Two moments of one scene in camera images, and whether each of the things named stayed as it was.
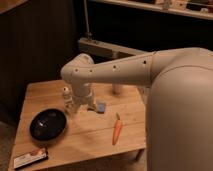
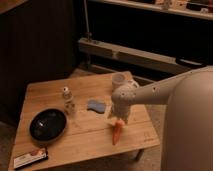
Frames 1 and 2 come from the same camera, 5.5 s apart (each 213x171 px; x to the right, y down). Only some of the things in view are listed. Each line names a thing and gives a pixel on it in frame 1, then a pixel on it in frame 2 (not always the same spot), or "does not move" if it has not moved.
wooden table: x=118 y=125 does not move
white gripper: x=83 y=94 to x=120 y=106
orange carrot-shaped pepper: x=117 y=128 does not move
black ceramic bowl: x=47 y=124 does not move
